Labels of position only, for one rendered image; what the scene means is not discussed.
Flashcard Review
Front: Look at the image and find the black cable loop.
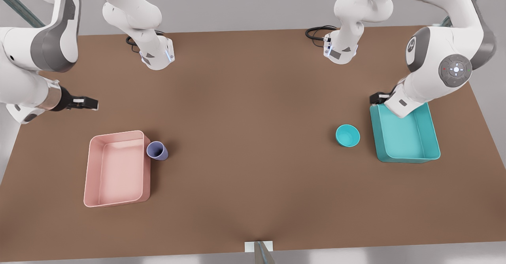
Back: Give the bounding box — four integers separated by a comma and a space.
305, 25, 339, 48
126, 30, 165, 53

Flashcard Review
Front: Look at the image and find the lavender cup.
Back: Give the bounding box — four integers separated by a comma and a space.
146, 141, 169, 161

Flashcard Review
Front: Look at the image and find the teal rectangular box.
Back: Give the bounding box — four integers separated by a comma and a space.
370, 102, 441, 164

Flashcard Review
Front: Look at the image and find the teal bowl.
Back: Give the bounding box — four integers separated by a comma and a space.
336, 124, 361, 147

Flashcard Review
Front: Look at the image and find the pink rectangular box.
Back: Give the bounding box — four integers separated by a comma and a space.
83, 130, 151, 208

